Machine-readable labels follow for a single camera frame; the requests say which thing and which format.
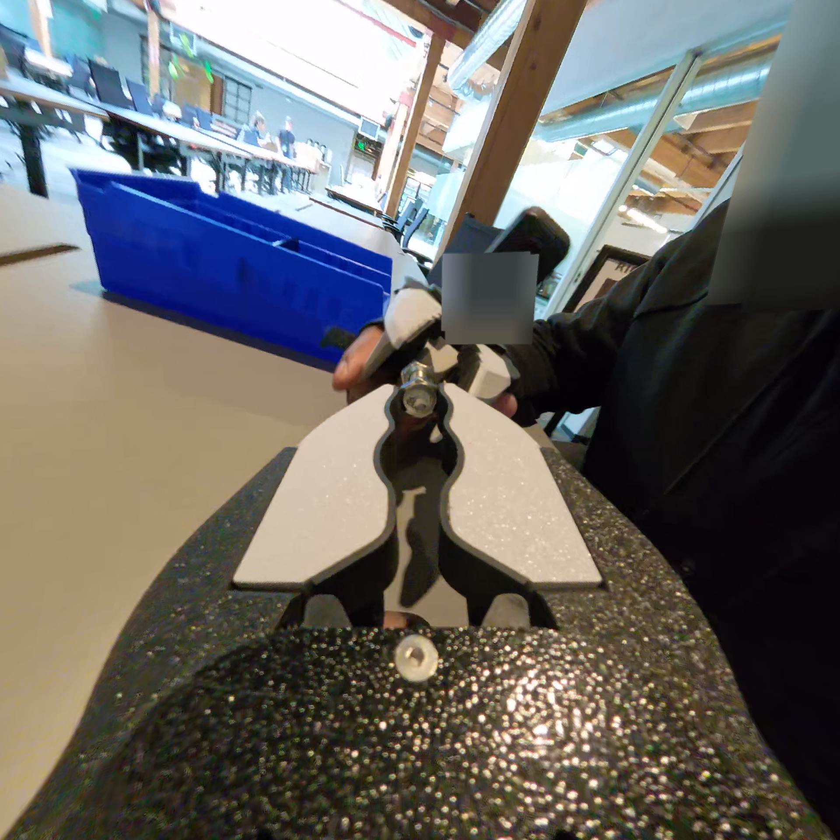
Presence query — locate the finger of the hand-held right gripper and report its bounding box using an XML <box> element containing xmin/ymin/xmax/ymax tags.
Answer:
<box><xmin>427</xmin><ymin>342</ymin><xmax>522</xmax><ymax>397</ymax></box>
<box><xmin>364</xmin><ymin>287</ymin><xmax>445</xmax><ymax>384</ymax></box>

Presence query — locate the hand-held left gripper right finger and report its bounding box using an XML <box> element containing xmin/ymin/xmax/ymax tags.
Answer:
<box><xmin>440</xmin><ymin>385</ymin><xmax>605</xmax><ymax>592</ymax></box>

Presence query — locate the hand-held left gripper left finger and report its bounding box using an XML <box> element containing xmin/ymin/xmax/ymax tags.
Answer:
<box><xmin>234</xmin><ymin>385</ymin><xmax>399</xmax><ymax>589</ymax></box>

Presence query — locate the silver metal bolt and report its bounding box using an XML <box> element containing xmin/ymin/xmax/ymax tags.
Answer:
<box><xmin>398</xmin><ymin>361</ymin><xmax>445</xmax><ymax>418</ymax></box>

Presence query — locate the blue plastic storage bin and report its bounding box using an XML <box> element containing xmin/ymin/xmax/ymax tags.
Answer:
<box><xmin>73</xmin><ymin>168</ymin><xmax>395</xmax><ymax>368</ymax></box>

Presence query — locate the person's right forearm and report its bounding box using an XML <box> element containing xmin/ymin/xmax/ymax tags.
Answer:
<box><xmin>515</xmin><ymin>283</ymin><xmax>686</xmax><ymax>429</ymax></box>

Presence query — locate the person's right hand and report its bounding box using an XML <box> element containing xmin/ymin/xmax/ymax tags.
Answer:
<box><xmin>331</xmin><ymin>344</ymin><xmax>521</xmax><ymax>421</ymax></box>

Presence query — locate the framed black-white marker sign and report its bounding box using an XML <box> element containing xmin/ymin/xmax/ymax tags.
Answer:
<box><xmin>567</xmin><ymin>243</ymin><xmax>651</xmax><ymax>316</ymax></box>

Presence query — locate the person's dark jacket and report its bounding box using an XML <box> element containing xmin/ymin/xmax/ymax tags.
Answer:
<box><xmin>578</xmin><ymin>197</ymin><xmax>840</xmax><ymax>821</ymax></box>

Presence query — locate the long wooden desk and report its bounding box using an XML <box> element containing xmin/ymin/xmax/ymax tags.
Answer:
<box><xmin>0</xmin><ymin>73</ymin><xmax>322</xmax><ymax>191</ymax></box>

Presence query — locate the wooden post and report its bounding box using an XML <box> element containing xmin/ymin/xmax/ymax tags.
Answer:
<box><xmin>440</xmin><ymin>0</ymin><xmax>589</xmax><ymax>257</ymax></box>
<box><xmin>384</xmin><ymin>33</ymin><xmax>445</xmax><ymax>217</ymax></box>

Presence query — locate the metal ventilation duct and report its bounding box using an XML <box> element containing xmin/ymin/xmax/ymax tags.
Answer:
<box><xmin>539</xmin><ymin>53</ymin><xmax>788</xmax><ymax>145</ymax></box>

